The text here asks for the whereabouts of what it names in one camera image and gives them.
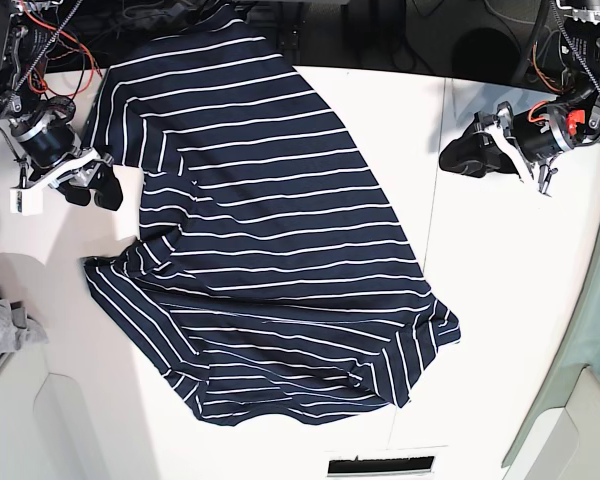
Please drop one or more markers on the navy white striped t-shirt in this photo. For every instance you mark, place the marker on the navy white striped t-shirt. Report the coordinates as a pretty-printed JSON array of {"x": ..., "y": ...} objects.
[{"x": 270, "y": 274}]

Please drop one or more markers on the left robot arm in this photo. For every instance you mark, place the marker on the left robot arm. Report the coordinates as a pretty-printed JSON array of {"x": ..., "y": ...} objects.
[{"x": 578, "y": 87}]

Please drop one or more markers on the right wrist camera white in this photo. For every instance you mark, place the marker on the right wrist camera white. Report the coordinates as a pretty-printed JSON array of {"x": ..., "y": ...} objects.
[{"x": 26, "y": 201}]

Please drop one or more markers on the black round chair base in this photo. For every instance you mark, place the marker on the black round chair base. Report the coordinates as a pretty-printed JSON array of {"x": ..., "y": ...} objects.
[{"x": 486, "y": 55}]

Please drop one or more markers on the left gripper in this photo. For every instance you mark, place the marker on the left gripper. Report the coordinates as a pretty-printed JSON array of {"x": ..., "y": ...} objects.
[{"x": 524, "y": 144}]

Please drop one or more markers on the grey clothes pile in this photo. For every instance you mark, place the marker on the grey clothes pile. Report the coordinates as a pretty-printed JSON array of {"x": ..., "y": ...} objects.
[{"x": 17, "y": 328}]

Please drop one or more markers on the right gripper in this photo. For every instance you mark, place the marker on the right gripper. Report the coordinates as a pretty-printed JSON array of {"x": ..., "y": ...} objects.
[{"x": 49, "y": 141}]

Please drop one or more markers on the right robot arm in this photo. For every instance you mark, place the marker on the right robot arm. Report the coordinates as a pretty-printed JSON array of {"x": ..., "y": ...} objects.
[{"x": 26, "y": 42}]

